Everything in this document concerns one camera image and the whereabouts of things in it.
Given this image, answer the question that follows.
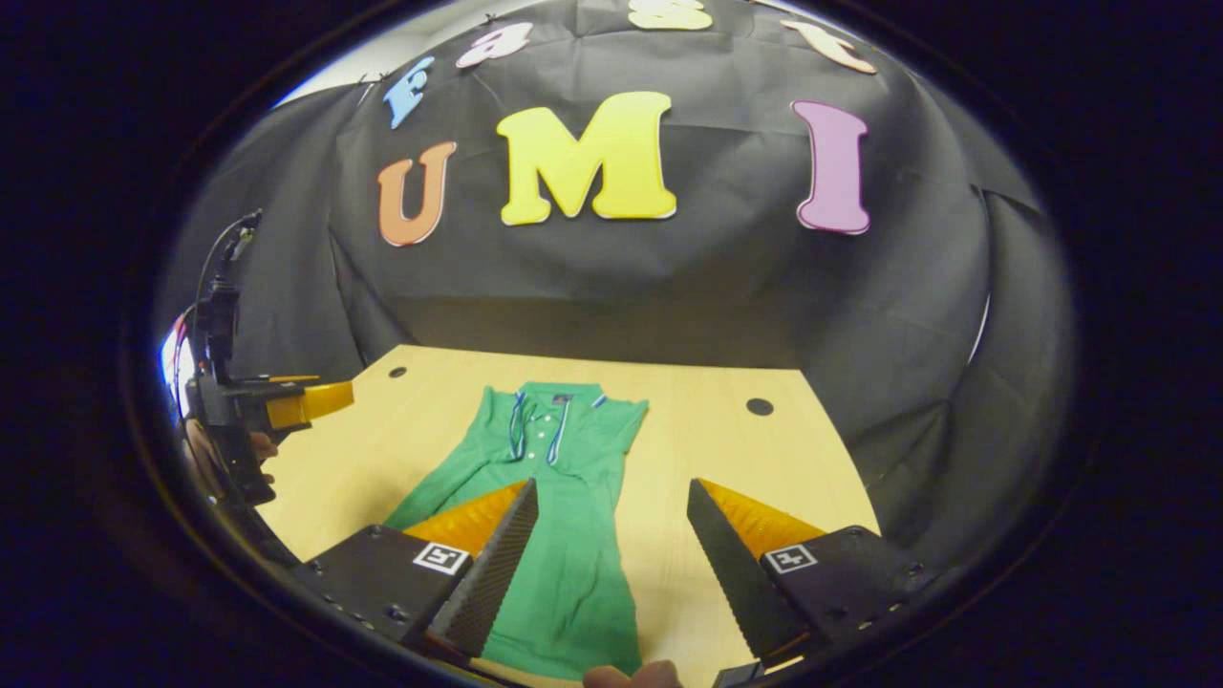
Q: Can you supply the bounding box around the black backdrop cloth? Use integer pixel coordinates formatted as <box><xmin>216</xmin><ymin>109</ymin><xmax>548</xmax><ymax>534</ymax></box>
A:
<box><xmin>158</xmin><ymin>0</ymin><xmax>1081</xmax><ymax>574</ymax></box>

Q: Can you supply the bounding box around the green T-shirt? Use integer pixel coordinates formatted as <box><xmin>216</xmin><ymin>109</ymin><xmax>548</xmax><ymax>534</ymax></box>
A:
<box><xmin>384</xmin><ymin>382</ymin><xmax>651</xmax><ymax>681</ymax></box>

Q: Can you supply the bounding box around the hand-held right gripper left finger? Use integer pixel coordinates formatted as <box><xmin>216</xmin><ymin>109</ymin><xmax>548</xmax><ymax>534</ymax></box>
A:
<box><xmin>291</xmin><ymin>478</ymin><xmax>541</xmax><ymax>660</ymax></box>

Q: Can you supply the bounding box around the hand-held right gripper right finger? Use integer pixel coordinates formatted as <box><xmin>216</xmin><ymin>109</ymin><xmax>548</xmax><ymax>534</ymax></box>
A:
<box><xmin>686</xmin><ymin>478</ymin><xmax>942</xmax><ymax>662</ymax></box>

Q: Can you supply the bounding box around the black cable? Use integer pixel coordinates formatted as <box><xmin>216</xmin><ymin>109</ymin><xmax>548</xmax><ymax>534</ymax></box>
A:
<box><xmin>194</xmin><ymin>210</ymin><xmax>264</xmax><ymax>383</ymax></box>

